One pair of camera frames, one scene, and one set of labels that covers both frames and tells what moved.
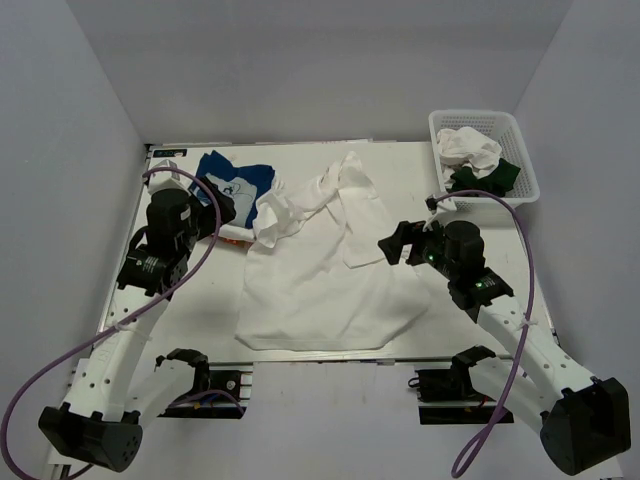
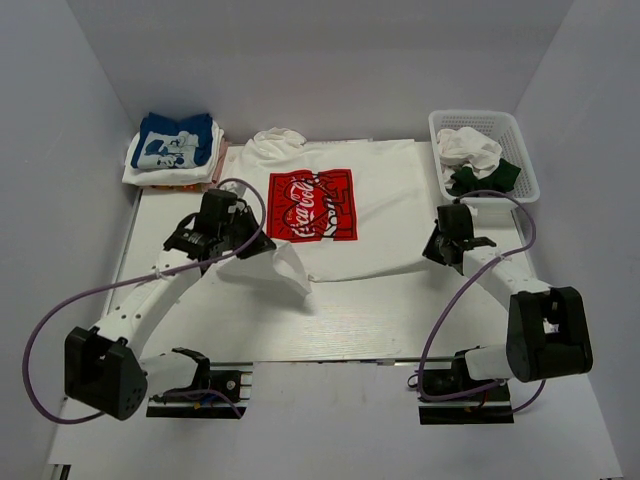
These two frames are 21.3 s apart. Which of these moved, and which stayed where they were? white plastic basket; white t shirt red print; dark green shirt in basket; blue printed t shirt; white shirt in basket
Moved: blue printed t shirt; white t shirt red print
Stayed: white shirt in basket; dark green shirt in basket; white plastic basket
